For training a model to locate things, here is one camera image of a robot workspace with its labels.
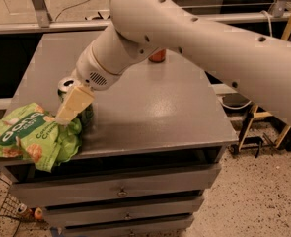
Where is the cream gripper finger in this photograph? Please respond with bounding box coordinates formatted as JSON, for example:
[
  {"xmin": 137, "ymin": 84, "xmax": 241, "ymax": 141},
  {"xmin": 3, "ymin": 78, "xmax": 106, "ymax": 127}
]
[{"xmin": 55, "ymin": 85, "xmax": 95, "ymax": 124}]

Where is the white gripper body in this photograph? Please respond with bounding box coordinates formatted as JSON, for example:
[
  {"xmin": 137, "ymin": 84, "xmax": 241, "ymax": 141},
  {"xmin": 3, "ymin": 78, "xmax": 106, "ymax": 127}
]
[{"xmin": 71, "ymin": 44, "xmax": 120, "ymax": 91}]

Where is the green soda can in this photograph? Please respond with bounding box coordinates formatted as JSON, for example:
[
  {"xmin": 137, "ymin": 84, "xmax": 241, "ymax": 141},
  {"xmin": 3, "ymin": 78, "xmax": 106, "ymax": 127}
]
[{"xmin": 57, "ymin": 77, "xmax": 93, "ymax": 127}]

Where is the green rice chip bag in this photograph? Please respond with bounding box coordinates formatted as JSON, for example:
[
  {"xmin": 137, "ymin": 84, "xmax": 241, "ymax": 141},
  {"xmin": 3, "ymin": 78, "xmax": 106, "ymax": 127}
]
[{"xmin": 0, "ymin": 103, "xmax": 82, "ymax": 172}]

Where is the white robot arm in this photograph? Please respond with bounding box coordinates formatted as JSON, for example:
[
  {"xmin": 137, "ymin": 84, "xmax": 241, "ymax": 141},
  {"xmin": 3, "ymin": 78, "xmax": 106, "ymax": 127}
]
[{"xmin": 72, "ymin": 0, "xmax": 291, "ymax": 126}]

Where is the red cola can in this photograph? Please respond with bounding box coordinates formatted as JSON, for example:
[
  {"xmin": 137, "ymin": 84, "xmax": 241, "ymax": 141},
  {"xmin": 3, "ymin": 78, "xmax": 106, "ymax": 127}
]
[{"xmin": 149, "ymin": 49, "xmax": 166, "ymax": 63}]

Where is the small can in basket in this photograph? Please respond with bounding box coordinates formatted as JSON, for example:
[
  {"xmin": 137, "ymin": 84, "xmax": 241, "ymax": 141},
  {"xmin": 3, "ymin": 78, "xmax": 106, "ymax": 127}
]
[{"xmin": 17, "ymin": 203, "xmax": 33, "ymax": 218}]

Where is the grey drawer cabinet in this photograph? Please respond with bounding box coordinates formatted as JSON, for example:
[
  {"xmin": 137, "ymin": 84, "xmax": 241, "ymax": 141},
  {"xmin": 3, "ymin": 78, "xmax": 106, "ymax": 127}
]
[{"xmin": 0, "ymin": 26, "xmax": 240, "ymax": 237}]

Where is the top grey drawer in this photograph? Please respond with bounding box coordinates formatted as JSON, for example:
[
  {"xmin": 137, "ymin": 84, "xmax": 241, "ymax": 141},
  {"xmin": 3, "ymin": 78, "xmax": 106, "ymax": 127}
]
[{"xmin": 10, "ymin": 164, "xmax": 221, "ymax": 207}]

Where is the grey drawer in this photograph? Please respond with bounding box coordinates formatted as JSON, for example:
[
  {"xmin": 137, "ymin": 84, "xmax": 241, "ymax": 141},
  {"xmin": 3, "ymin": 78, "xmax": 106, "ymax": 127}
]
[
  {"xmin": 44, "ymin": 193, "xmax": 204, "ymax": 227},
  {"xmin": 10, "ymin": 164, "xmax": 221, "ymax": 207},
  {"xmin": 63, "ymin": 214, "xmax": 193, "ymax": 237}
]

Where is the orange fruit in basket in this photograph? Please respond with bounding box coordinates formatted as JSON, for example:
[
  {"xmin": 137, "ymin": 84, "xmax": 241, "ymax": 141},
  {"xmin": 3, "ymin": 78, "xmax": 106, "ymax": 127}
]
[{"xmin": 34, "ymin": 207, "xmax": 43, "ymax": 220}]

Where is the middle grey drawer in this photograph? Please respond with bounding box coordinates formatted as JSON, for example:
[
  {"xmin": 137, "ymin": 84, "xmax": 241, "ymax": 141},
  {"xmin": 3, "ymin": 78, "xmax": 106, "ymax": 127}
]
[{"xmin": 44, "ymin": 193, "xmax": 204, "ymax": 227}]

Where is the bottom grey drawer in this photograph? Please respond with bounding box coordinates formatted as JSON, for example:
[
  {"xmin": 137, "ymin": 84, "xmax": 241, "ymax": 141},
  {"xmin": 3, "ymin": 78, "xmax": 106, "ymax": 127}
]
[{"xmin": 63, "ymin": 214, "xmax": 193, "ymax": 237}]

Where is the wire basket on floor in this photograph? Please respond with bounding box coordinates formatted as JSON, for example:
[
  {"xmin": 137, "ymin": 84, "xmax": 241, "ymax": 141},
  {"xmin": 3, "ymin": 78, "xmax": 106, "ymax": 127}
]
[{"xmin": 0, "ymin": 193, "xmax": 34, "ymax": 221}]

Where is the white cable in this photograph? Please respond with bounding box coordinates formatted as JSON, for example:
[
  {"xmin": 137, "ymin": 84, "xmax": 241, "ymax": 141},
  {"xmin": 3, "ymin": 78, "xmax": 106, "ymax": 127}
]
[{"xmin": 218, "ymin": 9, "xmax": 273, "ymax": 111}]

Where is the grey metal rail frame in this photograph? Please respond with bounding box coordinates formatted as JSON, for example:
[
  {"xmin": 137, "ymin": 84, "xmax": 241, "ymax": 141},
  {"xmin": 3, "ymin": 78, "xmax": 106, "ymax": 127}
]
[{"xmin": 0, "ymin": 0, "xmax": 291, "ymax": 34}]

